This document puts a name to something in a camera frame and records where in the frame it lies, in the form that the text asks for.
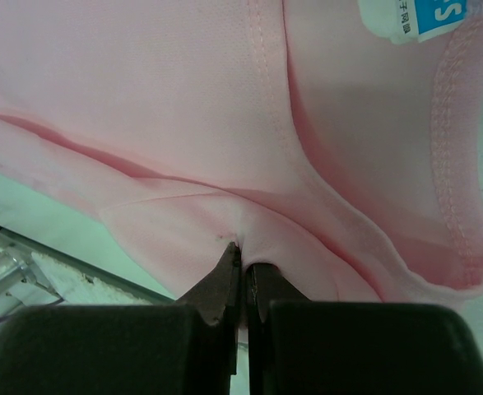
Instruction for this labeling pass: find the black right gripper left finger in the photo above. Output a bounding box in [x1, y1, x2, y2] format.
[0, 244, 241, 394]

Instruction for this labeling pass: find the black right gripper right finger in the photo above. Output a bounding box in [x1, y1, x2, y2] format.
[245, 263, 483, 394]

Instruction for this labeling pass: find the light pink t-shirt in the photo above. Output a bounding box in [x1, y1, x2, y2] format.
[0, 1, 483, 306]

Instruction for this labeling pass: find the aluminium table edge rail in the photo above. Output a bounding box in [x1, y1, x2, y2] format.
[0, 226, 173, 305]

